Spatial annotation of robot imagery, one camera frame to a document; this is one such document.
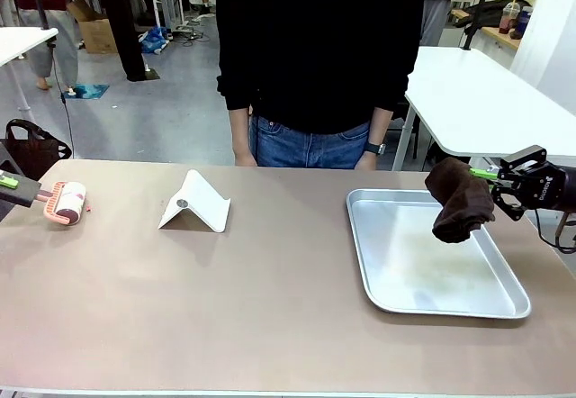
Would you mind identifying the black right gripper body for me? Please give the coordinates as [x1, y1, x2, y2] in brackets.
[523, 161, 576, 214]

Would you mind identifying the brown cloth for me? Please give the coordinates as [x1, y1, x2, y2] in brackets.
[424, 158, 497, 245]

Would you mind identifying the pink lint roller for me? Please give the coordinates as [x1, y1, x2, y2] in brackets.
[0, 176, 88, 227]

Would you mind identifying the person's right forearm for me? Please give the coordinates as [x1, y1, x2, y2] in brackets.
[227, 106, 254, 149]

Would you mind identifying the person's left forearm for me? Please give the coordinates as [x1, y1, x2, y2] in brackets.
[365, 106, 396, 146]

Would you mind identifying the person's left hand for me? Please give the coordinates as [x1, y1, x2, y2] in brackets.
[356, 151, 380, 171]

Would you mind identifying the person's right hand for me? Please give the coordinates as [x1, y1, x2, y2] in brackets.
[233, 144, 259, 168]

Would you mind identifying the black handbag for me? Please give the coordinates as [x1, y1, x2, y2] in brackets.
[4, 118, 74, 182]

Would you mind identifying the white table with rounded corner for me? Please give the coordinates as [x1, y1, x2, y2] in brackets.
[390, 45, 576, 173]

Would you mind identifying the silver metal tray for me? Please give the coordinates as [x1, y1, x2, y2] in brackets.
[346, 186, 533, 320]

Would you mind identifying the blue floor mat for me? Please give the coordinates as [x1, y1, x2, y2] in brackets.
[59, 83, 111, 101]

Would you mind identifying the wooden counter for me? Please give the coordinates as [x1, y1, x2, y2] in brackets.
[449, 7, 524, 51]

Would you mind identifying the black tripod pole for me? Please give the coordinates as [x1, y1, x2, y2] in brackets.
[25, 0, 75, 148]

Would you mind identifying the white table with thin leg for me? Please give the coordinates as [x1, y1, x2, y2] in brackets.
[0, 25, 60, 113]

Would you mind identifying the blue drink cup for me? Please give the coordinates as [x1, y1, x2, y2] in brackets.
[514, 5, 535, 40]

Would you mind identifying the plastic cup with red drink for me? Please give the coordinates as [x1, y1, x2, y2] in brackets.
[498, 0, 519, 35]

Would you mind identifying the black jacket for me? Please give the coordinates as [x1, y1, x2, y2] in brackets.
[453, 0, 518, 35]

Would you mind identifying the black stand pole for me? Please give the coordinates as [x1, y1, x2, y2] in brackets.
[462, 0, 497, 52]

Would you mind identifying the bystander in grey trousers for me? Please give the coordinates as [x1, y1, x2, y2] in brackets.
[12, 0, 81, 94]

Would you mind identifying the cardboard box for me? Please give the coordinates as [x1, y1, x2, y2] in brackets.
[66, 0, 119, 55]

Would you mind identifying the bystander in grey pants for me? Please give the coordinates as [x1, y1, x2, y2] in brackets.
[419, 0, 496, 49]

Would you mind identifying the white folded plastic stand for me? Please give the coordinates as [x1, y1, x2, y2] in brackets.
[157, 168, 232, 234]

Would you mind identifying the bystander in black trousers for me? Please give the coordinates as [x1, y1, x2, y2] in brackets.
[82, 0, 150, 83]

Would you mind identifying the blue plastic bag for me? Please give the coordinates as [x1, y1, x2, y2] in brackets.
[138, 25, 171, 55]

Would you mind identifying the person in black sweater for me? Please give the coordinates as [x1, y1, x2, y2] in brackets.
[215, 0, 427, 169]

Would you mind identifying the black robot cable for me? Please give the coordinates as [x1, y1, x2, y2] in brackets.
[534, 208, 576, 255]

